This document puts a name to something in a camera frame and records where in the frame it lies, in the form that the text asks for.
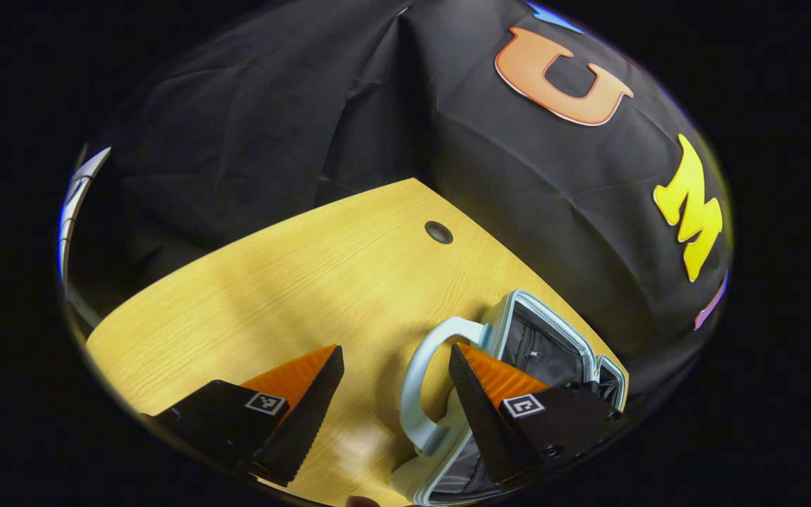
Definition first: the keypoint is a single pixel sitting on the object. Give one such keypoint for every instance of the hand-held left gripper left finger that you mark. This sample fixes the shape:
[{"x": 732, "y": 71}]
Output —
[{"x": 307, "y": 422}]

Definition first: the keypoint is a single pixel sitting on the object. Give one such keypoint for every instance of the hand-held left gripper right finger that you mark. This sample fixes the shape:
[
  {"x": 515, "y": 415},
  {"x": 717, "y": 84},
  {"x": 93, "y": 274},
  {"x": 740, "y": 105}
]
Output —
[{"x": 486, "y": 422}]

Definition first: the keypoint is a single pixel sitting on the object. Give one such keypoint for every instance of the black backdrop cloth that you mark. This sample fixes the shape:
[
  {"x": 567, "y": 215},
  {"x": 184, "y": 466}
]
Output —
[{"x": 272, "y": 141}]

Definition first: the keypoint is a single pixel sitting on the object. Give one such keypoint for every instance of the light blue suitcase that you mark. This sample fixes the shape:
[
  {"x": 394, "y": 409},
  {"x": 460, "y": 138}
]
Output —
[{"x": 539, "y": 352}]

